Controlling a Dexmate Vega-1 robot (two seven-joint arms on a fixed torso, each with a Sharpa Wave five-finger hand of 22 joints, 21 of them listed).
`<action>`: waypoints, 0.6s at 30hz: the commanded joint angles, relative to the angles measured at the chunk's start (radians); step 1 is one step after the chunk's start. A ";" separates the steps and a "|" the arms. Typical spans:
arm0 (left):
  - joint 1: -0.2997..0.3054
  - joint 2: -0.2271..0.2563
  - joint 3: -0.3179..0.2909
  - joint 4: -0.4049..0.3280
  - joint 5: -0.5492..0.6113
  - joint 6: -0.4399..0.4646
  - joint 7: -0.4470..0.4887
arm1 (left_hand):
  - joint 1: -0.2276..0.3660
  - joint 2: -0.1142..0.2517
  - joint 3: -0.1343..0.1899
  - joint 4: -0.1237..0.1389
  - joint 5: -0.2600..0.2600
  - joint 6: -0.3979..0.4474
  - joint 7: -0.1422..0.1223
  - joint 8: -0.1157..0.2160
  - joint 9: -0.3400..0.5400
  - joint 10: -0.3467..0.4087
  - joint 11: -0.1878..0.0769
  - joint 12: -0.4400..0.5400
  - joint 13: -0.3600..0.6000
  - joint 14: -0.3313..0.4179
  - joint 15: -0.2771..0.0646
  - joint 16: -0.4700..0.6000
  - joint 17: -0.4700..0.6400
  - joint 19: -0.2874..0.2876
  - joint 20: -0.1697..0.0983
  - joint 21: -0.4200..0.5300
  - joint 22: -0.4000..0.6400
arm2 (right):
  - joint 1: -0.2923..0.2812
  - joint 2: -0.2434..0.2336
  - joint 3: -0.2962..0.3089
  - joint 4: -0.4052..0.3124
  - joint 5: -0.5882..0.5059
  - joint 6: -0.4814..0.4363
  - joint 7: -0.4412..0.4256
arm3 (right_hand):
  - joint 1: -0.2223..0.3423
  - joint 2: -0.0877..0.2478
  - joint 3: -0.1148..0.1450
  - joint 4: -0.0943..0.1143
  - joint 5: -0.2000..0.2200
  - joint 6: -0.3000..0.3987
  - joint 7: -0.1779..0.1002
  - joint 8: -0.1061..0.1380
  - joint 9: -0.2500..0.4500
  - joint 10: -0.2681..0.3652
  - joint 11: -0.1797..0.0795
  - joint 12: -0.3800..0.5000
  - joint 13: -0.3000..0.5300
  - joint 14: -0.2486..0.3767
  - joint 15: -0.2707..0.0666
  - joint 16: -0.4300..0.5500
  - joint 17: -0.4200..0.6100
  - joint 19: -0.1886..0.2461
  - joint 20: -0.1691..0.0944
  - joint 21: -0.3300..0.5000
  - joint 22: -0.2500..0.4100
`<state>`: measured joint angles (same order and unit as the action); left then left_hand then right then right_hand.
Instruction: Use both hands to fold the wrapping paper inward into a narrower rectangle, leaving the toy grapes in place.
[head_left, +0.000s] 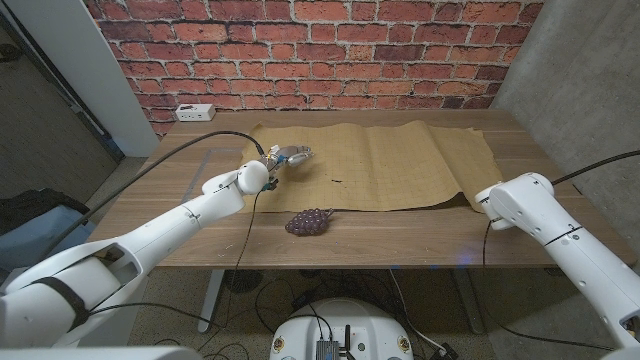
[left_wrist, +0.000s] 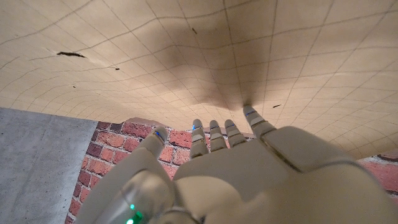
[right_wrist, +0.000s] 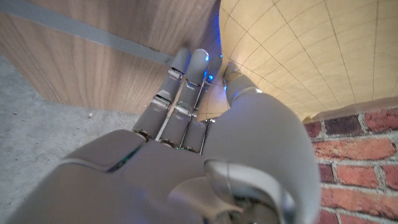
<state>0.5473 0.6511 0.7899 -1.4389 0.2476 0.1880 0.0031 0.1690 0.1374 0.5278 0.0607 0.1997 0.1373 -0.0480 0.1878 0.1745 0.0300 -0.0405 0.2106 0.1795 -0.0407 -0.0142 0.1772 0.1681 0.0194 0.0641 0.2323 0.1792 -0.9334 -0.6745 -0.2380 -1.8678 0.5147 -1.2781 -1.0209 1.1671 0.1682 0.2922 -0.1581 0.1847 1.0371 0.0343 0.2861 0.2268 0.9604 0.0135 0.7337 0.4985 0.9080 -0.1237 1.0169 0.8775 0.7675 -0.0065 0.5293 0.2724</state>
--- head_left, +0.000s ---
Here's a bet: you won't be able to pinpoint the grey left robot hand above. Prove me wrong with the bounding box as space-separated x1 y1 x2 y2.
259 144 315 176

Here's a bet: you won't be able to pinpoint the tan cloth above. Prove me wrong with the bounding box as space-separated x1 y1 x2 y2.
239 119 505 214

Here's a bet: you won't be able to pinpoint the purple toy grapes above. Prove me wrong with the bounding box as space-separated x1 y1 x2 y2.
284 207 335 237

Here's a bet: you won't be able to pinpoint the white power strip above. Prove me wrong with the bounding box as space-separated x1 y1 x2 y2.
174 103 217 123

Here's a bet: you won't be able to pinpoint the black round floor object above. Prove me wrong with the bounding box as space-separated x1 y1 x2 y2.
223 269 265 295

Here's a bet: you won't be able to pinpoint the white table leg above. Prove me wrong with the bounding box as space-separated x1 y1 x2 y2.
197 269 226 335

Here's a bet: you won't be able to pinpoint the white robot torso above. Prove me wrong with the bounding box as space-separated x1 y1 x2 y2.
269 298 414 360

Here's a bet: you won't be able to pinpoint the small grey electronics box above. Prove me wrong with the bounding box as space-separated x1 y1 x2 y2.
315 339 340 360

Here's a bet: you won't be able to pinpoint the grey table leg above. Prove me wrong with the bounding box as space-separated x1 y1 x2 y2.
452 268 486 335

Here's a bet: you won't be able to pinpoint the black cloth bundle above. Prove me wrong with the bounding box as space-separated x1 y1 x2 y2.
0 187 92 236

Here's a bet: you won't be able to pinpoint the blue storage bin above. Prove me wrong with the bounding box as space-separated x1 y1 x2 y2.
0 204 96 271

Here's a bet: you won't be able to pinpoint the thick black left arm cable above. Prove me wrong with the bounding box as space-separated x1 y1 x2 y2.
44 130 266 245

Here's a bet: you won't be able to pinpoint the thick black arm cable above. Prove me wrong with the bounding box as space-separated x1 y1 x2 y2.
44 130 266 245
552 149 640 186

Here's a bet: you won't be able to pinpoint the thin black left wrist cable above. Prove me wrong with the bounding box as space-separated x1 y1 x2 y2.
219 192 264 331

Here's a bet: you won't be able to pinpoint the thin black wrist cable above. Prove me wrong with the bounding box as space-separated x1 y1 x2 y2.
219 192 264 331
480 219 616 352

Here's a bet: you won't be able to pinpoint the white floor cable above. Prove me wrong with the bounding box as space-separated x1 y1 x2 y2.
388 268 446 354

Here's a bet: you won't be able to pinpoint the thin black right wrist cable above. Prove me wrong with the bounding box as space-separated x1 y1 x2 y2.
480 219 616 352

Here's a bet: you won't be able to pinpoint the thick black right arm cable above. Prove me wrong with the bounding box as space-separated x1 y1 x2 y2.
552 149 640 186

